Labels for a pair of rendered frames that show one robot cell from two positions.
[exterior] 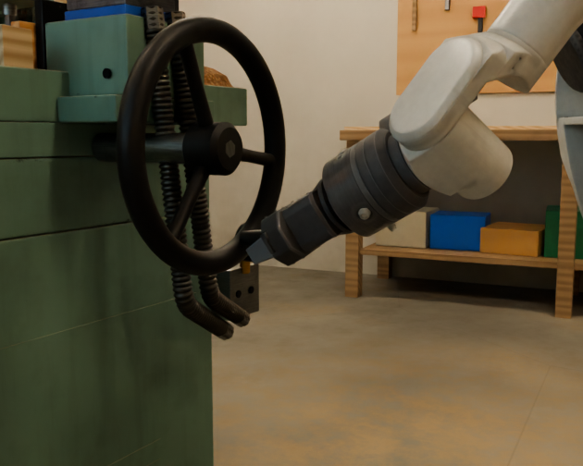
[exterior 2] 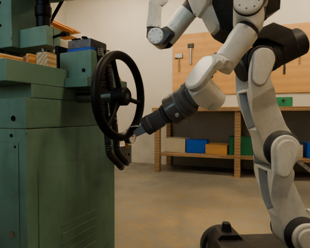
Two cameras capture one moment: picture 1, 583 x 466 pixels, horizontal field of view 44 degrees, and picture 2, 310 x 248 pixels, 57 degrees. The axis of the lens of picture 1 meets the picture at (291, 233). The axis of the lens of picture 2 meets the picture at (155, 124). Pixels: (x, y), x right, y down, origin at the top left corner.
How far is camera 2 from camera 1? 15 cm
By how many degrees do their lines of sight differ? 8
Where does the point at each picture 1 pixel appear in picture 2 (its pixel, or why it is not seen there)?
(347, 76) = (153, 88)
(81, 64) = (73, 67)
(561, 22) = (239, 51)
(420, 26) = (180, 70)
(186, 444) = (105, 212)
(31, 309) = (53, 154)
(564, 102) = (238, 85)
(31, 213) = (54, 119)
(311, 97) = not seen: hidden behind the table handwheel
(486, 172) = (217, 100)
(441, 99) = (202, 74)
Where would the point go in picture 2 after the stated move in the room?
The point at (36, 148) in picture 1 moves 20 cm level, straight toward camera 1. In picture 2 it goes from (57, 96) to (65, 91)
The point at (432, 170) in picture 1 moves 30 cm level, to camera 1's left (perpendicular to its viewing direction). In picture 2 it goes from (200, 99) to (88, 98)
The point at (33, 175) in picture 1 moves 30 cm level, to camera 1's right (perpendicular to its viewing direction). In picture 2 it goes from (55, 105) to (150, 106)
